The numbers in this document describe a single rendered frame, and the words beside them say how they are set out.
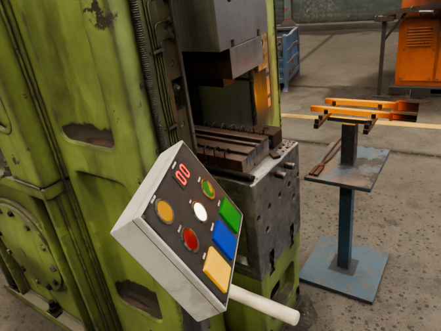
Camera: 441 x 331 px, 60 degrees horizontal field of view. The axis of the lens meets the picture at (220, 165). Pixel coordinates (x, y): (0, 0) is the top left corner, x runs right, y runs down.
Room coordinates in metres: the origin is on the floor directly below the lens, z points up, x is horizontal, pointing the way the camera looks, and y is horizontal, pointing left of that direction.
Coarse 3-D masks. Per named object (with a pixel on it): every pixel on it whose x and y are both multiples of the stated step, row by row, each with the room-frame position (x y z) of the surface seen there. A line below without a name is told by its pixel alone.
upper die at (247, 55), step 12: (240, 48) 1.22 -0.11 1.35; (252, 48) 1.28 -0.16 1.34; (192, 60) 1.26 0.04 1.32; (204, 60) 1.23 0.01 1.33; (216, 60) 1.21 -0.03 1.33; (228, 60) 1.18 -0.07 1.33; (240, 60) 1.22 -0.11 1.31; (252, 60) 1.27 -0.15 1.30; (192, 72) 1.27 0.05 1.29; (204, 72) 1.24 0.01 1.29; (216, 72) 1.21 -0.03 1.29; (228, 72) 1.18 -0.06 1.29; (240, 72) 1.21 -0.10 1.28
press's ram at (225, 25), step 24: (192, 0) 1.18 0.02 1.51; (216, 0) 1.14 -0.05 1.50; (240, 0) 1.24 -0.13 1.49; (264, 0) 1.36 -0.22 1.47; (192, 24) 1.19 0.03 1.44; (216, 24) 1.13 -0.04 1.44; (240, 24) 1.23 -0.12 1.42; (264, 24) 1.35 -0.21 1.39; (192, 48) 1.19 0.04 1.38; (216, 48) 1.14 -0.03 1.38
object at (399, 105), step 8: (344, 104) 1.72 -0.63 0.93; (352, 104) 1.69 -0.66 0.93; (360, 104) 1.67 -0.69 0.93; (368, 104) 1.65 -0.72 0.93; (376, 104) 1.63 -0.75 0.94; (384, 104) 1.61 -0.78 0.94; (392, 104) 1.59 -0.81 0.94; (400, 104) 1.58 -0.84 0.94; (408, 104) 1.56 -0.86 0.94; (416, 104) 1.55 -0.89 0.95
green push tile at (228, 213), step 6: (222, 198) 0.86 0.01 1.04; (222, 204) 0.83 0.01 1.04; (228, 204) 0.85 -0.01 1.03; (222, 210) 0.81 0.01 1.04; (228, 210) 0.83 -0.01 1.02; (234, 210) 0.85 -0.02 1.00; (222, 216) 0.79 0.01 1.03; (228, 216) 0.81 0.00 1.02; (234, 216) 0.83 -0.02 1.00; (240, 216) 0.85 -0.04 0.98; (228, 222) 0.79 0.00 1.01; (234, 222) 0.81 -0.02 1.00; (234, 228) 0.79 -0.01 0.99
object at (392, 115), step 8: (336, 112) 1.62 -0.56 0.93; (344, 112) 1.60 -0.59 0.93; (352, 112) 1.58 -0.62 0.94; (360, 112) 1.56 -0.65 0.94; (368, 112) 1.54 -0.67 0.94; (376, 112) 1.52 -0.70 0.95; (384, 112) 1.51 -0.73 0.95; (392, 112) 1.48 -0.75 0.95; (400, 112) 1.47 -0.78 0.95; (408, 112) 1.46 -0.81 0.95; (400, 120) 1.46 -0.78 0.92; (408, 120) 1.44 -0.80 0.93; (416, 120) 1.43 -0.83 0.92
